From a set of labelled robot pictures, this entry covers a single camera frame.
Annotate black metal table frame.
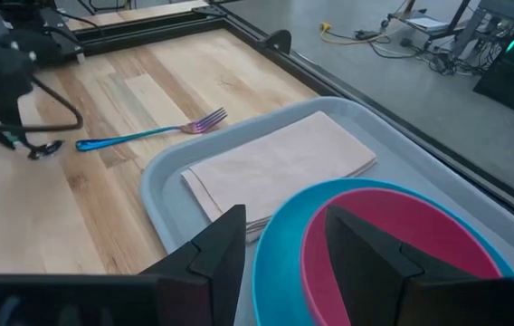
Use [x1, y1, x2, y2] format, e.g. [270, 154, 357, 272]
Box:
[64, 4, 514, 236]

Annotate blue round plate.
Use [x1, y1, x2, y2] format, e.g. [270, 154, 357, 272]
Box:
[252, 177, 514, 326]

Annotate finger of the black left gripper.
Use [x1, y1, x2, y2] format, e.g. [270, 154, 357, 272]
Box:
[0, 110, 32, 153]

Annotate beige napkin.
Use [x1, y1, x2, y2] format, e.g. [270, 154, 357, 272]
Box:
[180, 110, 378, 244]

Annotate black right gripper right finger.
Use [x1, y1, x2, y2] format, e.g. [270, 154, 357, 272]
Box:
[324, 206, 475, 326]

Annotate pink bowl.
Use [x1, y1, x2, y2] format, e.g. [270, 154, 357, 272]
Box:
[300, 187, 503, 326]

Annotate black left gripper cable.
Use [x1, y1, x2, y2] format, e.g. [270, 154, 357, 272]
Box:
[0, 75, 85, 135]

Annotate grey background desk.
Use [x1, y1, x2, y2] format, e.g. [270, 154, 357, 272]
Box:
[387, 0, 514, 60]

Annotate tangled black floor cables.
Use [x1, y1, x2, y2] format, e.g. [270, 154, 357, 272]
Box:
[354, 26, 502, 76]

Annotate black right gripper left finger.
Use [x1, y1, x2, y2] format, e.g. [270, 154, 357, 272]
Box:
[139, 205, 247, 326]

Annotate grey plastic tray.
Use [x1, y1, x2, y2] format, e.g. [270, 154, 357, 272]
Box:
[138, 96, 514, 326]

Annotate iridescent blue purple fork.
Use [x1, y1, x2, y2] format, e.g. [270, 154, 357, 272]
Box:
[74, 107, 229, 153]

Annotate yellow floor cable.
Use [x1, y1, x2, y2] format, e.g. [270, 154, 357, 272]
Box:
[319, 21, 378, 46]

